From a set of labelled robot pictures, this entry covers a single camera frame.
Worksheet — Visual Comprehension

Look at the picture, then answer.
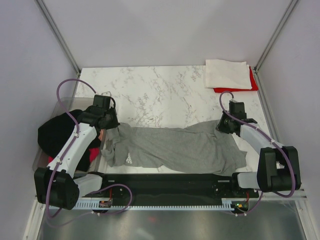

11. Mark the right aluminium frame post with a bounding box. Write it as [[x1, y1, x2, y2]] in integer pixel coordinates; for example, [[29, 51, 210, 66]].
[[253, 0, 300, 74]]

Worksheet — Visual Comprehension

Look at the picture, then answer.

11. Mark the grey t shirt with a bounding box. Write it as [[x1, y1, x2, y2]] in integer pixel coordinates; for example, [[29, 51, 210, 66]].
[[101, 120, 247, 176]]

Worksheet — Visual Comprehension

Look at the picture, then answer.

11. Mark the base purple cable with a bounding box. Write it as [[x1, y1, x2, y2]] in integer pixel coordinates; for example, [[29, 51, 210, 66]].
[[231, 189, 265, 217], [82, 184, 133, 217]]

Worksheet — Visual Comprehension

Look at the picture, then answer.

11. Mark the black t shirt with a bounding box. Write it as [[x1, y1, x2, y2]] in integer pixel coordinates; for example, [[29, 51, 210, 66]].
[[37, 113, 101, 172]]

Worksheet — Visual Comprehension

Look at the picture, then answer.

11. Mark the peach t shirt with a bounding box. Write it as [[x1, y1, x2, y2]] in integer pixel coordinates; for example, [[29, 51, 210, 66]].
[[98, 129, 106, 142]]

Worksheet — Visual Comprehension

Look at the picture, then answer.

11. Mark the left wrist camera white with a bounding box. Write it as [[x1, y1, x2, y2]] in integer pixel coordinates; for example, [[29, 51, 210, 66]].
[[101, 91, 112, 97]]

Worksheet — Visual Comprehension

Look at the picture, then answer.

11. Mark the red folded t shirt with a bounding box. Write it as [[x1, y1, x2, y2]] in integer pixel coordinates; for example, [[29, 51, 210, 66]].
[[213, 66, 259, 94]]

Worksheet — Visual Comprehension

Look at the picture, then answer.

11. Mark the aluminium frame post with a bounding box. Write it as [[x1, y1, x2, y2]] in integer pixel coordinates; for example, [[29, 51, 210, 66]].
[[253, 0, 300, 74], [34, 0, 81, 77]]

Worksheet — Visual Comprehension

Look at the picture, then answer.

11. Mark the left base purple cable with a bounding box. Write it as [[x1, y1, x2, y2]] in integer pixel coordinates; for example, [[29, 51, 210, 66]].
[[82, 184, 133, 217]]

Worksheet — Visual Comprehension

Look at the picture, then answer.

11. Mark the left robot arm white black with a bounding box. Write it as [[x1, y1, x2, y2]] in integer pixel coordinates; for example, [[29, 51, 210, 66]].
[[34, 95, 119, 210]]

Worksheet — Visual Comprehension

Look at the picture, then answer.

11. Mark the white slotted cable duct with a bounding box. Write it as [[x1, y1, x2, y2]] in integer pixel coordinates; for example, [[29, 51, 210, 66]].
[[73, 198, 235, 211]]

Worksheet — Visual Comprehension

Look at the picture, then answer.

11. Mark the white folded t shirt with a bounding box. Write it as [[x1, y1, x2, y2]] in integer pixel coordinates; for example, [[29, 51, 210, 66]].
[[203, 59, 251, 89]]

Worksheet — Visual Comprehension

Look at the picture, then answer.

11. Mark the magenta t shirt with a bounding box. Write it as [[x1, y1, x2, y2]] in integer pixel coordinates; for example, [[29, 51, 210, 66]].
[[47, 147, 100, 163]]

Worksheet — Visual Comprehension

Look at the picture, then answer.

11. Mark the left aluminium frame post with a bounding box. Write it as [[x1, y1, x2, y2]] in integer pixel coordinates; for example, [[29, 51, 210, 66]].
[[34, 0, 81, 77]]

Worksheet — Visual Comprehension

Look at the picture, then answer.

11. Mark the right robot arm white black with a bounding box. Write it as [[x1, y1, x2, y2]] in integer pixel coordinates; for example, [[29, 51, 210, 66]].
[[216, 100, 301, 198]]

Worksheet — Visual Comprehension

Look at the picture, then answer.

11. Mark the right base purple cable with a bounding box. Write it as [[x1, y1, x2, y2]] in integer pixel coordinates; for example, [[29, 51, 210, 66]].
[[231, 189, 265, 217]]

